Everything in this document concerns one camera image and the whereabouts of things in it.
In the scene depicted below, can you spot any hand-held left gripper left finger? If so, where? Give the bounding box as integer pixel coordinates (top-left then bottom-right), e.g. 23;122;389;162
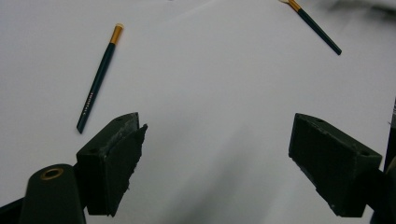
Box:
76;112;149;218

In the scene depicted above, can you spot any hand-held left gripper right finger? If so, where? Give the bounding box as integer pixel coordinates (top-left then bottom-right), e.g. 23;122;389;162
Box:
288;112;383;218

